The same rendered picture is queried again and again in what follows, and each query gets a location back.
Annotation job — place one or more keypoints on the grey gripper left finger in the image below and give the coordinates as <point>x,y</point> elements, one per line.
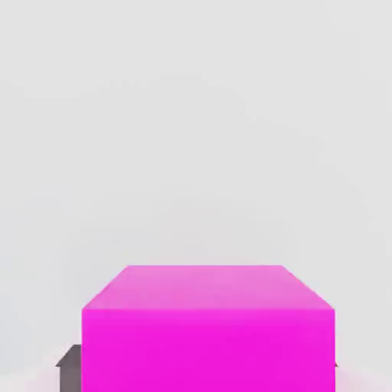
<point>71,372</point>

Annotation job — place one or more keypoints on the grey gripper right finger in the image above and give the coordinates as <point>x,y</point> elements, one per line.
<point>343,381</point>

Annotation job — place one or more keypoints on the small magenta cube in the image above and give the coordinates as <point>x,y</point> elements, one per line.
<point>208,343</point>

